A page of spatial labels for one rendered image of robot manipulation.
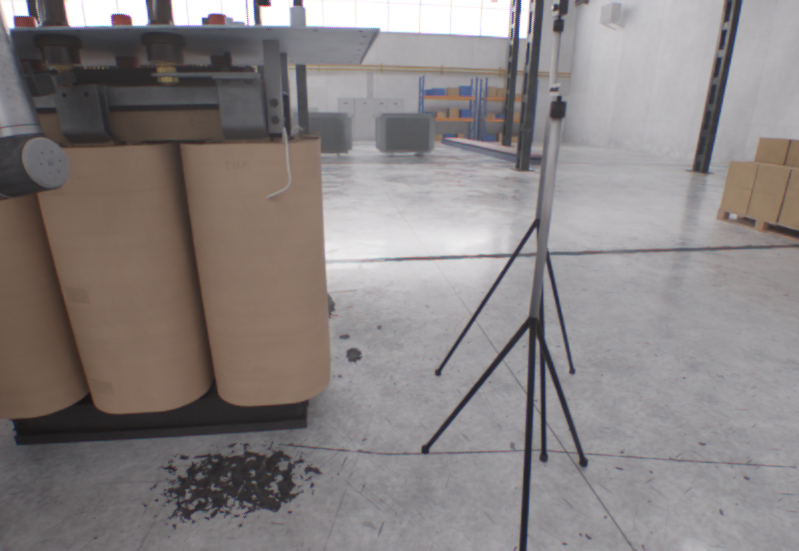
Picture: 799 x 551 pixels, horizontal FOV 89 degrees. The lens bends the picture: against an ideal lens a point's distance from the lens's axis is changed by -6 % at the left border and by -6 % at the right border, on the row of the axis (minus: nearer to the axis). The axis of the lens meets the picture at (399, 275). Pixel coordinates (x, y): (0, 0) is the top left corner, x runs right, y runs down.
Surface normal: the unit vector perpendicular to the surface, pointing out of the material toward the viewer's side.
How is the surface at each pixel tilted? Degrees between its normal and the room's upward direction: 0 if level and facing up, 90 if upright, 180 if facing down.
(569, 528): 0
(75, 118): 90
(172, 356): 90
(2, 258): 90
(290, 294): 90
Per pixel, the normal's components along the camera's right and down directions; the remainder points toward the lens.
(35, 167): 0.96, -0.05
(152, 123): 0.15, 0.34
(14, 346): 0.38, 0.33
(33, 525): 0.01, -0.94
